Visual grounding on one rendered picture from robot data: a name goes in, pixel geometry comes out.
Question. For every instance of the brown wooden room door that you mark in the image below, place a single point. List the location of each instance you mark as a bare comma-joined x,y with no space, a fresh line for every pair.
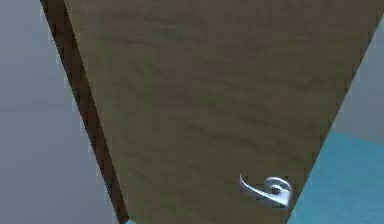
200,100

